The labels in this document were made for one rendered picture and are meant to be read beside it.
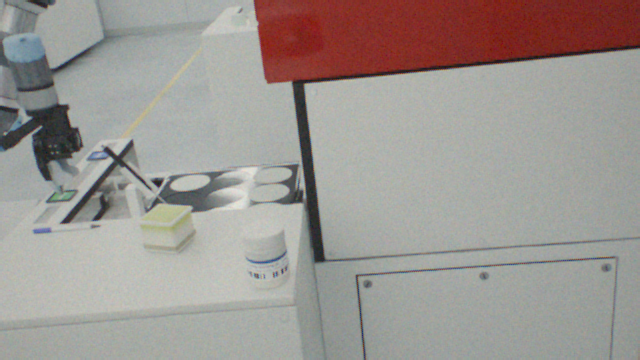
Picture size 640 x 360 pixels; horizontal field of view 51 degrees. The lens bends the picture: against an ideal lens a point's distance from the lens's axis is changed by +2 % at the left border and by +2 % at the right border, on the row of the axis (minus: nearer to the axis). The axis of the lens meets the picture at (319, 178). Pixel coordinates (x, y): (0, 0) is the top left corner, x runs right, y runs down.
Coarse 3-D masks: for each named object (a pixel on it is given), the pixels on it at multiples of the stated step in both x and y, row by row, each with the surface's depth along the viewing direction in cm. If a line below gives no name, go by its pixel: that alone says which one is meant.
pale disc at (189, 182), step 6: (198, 174) 175; (180, 180) 173; (186, 180) 172; (192, 180) 172; (198, 180) 171; (204, 180) 171; (174, 186) 169; (180, 186) 169; (186, 186) 169; (192, 186) 168; (198, 186) 168
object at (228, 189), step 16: (176, 176) 176; (208, 176) 173; (224, 176) 172; (240, 176) 171; (176, 192) 166; (192, 192) 165; (208, 192) 163; (224, 192) 163; (240, 192) 161; (208, 208) 155; (224, 208) 154; (240, 208) 153
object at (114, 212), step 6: (150, 198) 174; (144, 204) 169; (108, 210) 165; (114, 210) 164; (120, 210) 164; (126, 210) 164; (102, 216) 162; (108, 216) 161; (114, 216) 161; (120, 216) 161; (126, 216) 160
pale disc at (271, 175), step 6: (270, 168) 174; (276, 168) 173; (282, 168) 173; (258, 174) 171; (264, 174) 170; (270, 174) 170; (276, 174) 169; (282, 174) 169; (288, 174) 169; (258, 180) 167; (264, 180) 167; (270, 180) 166; (276, 180) 166; (282, 180) 166
